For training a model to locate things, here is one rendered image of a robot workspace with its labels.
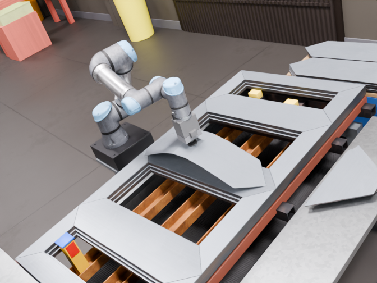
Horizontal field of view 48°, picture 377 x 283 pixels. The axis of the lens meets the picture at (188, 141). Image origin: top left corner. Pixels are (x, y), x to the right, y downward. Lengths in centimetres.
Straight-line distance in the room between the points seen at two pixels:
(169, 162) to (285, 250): 68
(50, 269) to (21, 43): 621
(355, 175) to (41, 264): 126
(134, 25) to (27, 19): 215
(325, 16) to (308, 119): 257
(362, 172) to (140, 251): 90
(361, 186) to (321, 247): 30
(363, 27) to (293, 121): 248
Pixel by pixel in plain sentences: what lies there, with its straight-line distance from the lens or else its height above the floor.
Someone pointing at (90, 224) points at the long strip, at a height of 86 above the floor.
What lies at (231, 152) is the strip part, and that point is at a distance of 177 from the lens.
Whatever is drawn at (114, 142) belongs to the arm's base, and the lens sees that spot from 240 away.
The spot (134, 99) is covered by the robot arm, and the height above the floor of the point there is 125.
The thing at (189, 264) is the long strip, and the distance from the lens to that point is 150.
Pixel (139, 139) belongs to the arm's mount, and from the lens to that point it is 240.
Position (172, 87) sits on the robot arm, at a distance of 165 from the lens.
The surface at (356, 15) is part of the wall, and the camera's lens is 436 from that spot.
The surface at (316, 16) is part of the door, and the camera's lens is 453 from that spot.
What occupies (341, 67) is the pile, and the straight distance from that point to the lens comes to 240.
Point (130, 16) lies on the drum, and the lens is 624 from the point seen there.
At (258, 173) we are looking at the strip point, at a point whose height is 88.
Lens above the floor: 197
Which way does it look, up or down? 32 degrees down
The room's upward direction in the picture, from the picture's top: 20 degrees counter-clockwise
